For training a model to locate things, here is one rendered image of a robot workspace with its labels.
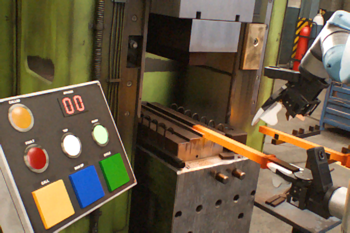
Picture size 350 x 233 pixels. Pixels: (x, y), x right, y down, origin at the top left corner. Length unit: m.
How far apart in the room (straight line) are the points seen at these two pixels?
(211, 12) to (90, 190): 0.64
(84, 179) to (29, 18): 0.78
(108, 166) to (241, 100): 0.81
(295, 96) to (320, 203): 0.28
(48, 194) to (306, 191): 0.62
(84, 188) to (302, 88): 0.58
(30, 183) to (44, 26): 0.80
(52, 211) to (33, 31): 0.85
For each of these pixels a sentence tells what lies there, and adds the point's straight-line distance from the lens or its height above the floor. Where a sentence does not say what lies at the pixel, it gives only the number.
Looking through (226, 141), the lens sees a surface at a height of 1.01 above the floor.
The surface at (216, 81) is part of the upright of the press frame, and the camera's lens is 1.67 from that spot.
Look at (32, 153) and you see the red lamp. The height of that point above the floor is 1.10.
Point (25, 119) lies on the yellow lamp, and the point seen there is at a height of 1.16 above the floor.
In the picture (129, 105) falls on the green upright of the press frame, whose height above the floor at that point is 1.07.
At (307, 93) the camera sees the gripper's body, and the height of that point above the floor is 1.23.
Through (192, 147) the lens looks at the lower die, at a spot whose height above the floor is 0.96.
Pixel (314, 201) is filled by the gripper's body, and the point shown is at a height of 0.96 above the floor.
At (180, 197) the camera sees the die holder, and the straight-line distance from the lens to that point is 1.32.
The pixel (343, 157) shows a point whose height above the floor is 0.97.
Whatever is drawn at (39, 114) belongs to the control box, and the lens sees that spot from 0.90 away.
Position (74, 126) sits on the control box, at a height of 1.12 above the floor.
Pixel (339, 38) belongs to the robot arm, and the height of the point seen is 1.37.
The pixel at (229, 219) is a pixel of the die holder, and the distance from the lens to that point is 1.53.
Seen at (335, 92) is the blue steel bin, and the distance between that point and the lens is 5.43.
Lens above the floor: 1.42
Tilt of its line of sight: 16 degrees down
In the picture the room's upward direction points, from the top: 6 degrees clockwise
